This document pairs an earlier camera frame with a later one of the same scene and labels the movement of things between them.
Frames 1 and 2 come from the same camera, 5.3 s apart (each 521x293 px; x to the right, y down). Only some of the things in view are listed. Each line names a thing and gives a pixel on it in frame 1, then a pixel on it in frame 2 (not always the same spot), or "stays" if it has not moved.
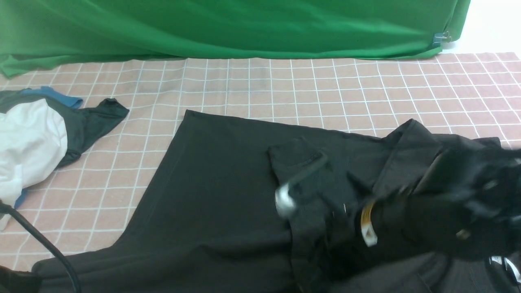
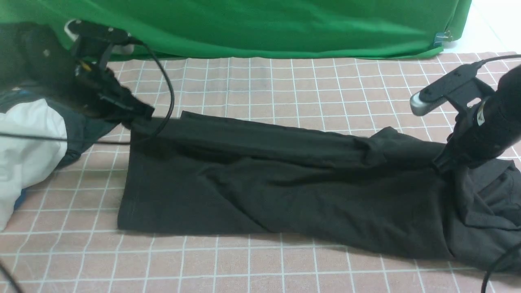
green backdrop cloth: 32,32 stays
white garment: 33,139 stays
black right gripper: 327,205 → 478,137
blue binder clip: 441,38 stays
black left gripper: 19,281 → 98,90
